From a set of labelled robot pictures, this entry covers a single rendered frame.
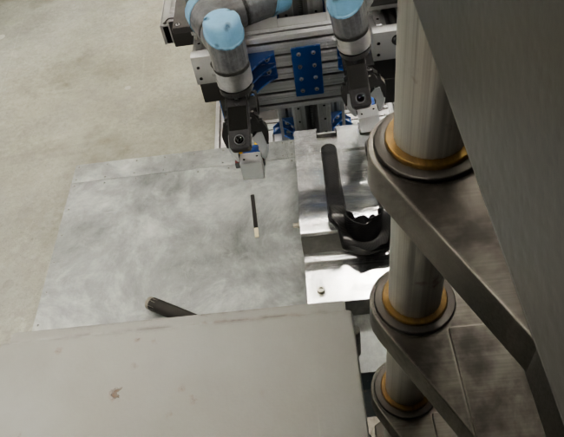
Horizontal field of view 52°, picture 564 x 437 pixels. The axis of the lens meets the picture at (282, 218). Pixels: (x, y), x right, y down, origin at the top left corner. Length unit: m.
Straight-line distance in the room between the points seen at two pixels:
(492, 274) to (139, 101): 2.95
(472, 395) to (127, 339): 0.35
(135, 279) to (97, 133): 1.84
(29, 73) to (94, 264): 2.48
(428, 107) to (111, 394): 0.32
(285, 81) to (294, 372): 1.46
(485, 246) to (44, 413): 0.35
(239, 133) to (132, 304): 0.46
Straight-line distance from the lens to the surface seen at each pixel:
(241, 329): 0.48
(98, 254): 1.50
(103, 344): 0.51
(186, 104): 3.16
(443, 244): 0.45
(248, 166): 1.35
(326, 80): 1.86
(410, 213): 0.47
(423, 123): 0.46
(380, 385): 0.92
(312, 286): 1.23
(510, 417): 0.65
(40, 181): 3.05
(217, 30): 1.15
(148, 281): 1.40
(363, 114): 1.44
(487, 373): 0.67
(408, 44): 0.42
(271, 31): 1.78
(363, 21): 1.26
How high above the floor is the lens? 1.88
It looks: 50 degrees down
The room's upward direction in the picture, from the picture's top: 11 degrees counter-clockwise
